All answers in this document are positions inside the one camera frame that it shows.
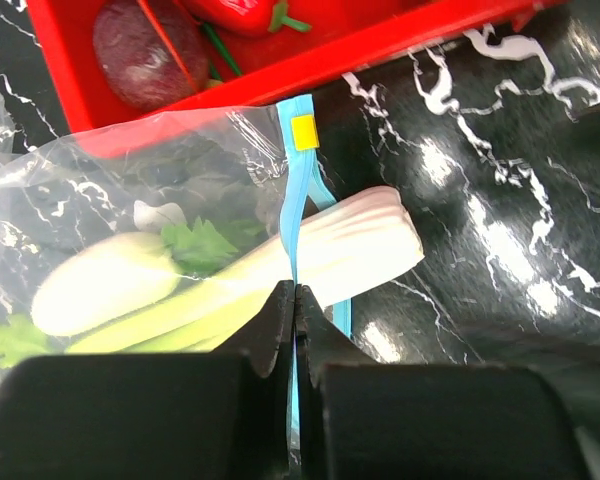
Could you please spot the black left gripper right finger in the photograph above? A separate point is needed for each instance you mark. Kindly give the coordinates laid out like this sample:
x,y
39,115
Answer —
x,y
362,419

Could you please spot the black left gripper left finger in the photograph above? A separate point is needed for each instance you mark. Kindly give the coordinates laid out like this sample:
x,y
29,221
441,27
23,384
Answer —
x,y
216,415

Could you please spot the toy leek green white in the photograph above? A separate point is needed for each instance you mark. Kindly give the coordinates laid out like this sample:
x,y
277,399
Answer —
x,y
347,249

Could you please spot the blue zipper clear bag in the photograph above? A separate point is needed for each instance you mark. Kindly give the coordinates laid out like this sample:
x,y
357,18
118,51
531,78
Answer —
x,y
230,172

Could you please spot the white toy radish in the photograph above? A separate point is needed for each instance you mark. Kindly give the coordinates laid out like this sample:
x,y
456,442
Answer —
x,y
127,272

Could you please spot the purple toy onion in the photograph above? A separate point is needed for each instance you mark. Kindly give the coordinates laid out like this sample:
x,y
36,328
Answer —
x,y
151,55

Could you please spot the red plastic bin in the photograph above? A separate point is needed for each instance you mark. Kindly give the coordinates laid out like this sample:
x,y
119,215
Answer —
x,y
345,36

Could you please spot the red toy chili pepper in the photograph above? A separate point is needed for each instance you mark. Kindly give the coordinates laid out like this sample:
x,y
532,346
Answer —
x,y
250,18

